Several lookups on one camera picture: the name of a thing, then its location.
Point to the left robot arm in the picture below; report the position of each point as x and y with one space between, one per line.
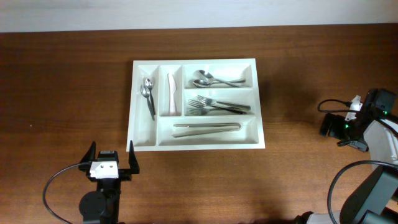
101 206

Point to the white plastic cutlery tray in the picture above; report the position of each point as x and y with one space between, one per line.
149 135

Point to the small teaspoon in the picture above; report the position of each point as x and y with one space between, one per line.
148 83
145 93

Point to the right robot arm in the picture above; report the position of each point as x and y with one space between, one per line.
367 125

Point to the large silver spoon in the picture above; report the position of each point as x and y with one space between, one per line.
203 84
206 76

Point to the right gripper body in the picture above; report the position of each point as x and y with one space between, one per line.
329 126

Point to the white plastic butter knife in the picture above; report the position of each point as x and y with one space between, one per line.
172 90

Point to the silver fork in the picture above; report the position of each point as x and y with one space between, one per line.
198 104
209 101
204 111

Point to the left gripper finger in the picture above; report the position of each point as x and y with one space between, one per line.
88 158
133 163

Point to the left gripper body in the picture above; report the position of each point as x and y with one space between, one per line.
125 173

